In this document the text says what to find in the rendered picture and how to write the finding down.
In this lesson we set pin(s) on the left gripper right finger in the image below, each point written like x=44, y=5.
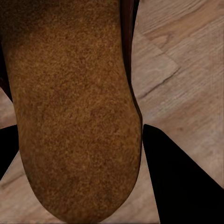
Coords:
x=184, y=192

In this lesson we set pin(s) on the sandal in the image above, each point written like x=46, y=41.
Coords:
x=66, y=67

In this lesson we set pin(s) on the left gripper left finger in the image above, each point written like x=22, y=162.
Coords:
x=9, y=147

